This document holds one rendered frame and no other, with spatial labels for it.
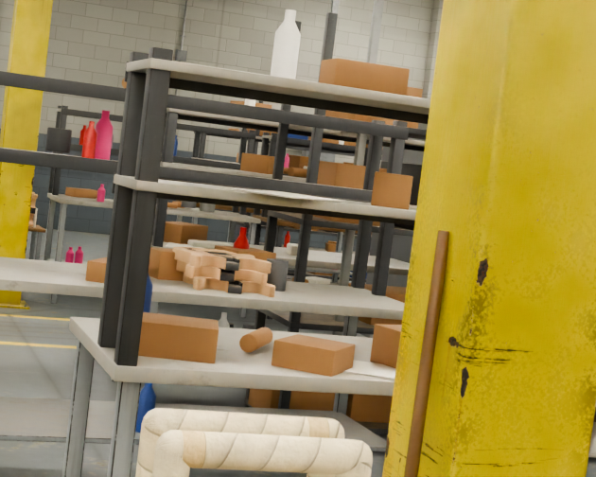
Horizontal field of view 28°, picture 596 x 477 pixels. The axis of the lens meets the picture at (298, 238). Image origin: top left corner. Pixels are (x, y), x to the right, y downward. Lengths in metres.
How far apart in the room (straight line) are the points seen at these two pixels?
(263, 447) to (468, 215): 1.08
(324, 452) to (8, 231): 8.85
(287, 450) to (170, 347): 2.10
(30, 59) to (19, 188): 1.04
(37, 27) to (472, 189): 7.99
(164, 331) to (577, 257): 1.36
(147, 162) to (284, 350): 0.65
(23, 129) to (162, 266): 5.00
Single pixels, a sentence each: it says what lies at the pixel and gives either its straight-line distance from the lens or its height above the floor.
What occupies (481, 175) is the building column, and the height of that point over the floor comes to 1.47.
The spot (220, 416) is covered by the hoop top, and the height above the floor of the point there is 1.21.
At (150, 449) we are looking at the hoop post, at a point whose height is 1.18.
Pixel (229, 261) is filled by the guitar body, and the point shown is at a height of 1.02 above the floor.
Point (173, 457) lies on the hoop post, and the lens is 1.04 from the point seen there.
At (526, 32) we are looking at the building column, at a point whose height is 1.72.
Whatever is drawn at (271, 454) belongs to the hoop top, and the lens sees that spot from 1.06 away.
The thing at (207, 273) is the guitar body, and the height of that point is 0.96.
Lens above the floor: 1.46
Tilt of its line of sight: 4 degrees down
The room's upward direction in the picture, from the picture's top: 7 degrees clockwise
